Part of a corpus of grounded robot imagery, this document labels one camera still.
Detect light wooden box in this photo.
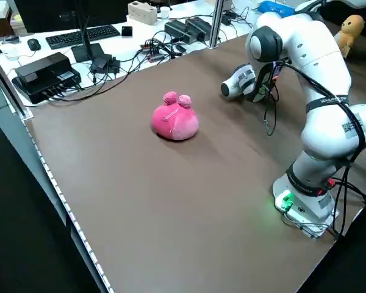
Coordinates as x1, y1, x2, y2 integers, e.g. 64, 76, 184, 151
127, 1, 158, 26

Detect black monitor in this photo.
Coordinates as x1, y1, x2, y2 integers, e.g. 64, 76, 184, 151
14, 0, 126, 34

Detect black monitor stand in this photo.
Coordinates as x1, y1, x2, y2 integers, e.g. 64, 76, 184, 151
70, 0, 105, 62

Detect pink plush toy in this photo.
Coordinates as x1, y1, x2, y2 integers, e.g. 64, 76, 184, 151
151, 90, 199, 141

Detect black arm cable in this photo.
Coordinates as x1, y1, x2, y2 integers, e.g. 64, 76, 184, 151
274, 59, 366, 172

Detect aluminium profile post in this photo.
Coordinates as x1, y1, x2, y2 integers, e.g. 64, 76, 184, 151
209, 0, 226, 49

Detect black adapter cluster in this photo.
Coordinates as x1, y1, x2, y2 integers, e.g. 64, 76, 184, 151
90, 54, 121, 76

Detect blue plastic tray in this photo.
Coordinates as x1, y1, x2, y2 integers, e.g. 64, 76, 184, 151
258, 0, 295, 16

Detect brown box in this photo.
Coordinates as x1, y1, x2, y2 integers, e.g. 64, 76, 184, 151
0, 6, 15, 37

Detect orange plush toy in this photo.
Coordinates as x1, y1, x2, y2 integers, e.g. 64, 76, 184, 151
334, 14, 366, 59

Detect large black electronics box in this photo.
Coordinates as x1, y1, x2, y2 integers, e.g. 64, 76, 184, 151
13, 51, 82, 105

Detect black power supply box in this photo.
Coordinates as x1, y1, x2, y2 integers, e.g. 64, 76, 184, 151
185, 17, 214, 40
164, 20, 192, 45

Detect black cable with connector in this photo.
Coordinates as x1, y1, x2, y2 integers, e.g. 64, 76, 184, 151
263, 81, 281, 137

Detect aluminium frame rail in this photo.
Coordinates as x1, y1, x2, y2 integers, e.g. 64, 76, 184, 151
0, 47, 34, 119

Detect black base cables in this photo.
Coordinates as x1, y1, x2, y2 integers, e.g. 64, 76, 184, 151
329, 158, 366, 239

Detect small usb hub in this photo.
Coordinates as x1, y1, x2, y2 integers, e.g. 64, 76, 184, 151
140, 42, 165, 63

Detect black keyboard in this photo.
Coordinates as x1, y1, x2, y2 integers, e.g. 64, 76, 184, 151
45, 24, 121, 50

